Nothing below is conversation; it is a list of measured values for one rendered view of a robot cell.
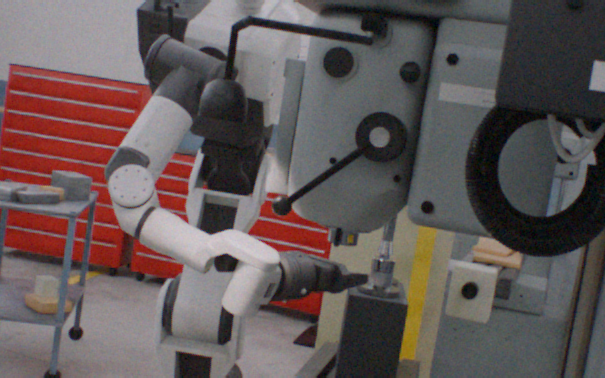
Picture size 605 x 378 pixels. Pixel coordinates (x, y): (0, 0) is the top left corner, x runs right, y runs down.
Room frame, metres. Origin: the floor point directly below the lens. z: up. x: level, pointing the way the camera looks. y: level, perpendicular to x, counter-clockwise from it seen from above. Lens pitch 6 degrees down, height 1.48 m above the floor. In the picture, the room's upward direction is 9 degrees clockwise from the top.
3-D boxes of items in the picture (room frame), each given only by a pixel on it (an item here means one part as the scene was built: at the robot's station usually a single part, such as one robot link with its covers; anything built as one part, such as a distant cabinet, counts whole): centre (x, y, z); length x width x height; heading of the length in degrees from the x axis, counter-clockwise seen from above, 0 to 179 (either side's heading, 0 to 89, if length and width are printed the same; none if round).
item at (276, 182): (1.37, 0.03, 1.45); 0.04 x 0.04 x 0.21; 77
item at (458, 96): (1.30, -0.26, 1.47); 0.24 x 0.19 x 0.26; 167
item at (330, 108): (1.35, -0.08, 1.47); 0.21 x 0.19 x 0.32; 167
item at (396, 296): (1.80, -0.19, 1.04); 0.22 x 0.12 x 0.20; 177
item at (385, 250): (1.75, -0.19, 1.26); 0.03 x 0.03 x 0.11
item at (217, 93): (1.32, 0.14, 1.47); 0.07 x 0.07 x 0.06
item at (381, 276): (1.75, -0.19, 1.17); 0.05 x 0.05 x 0.05
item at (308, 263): (1.59, -0.03, 1.17); 0.13 x 0.12 x 0.10; 49
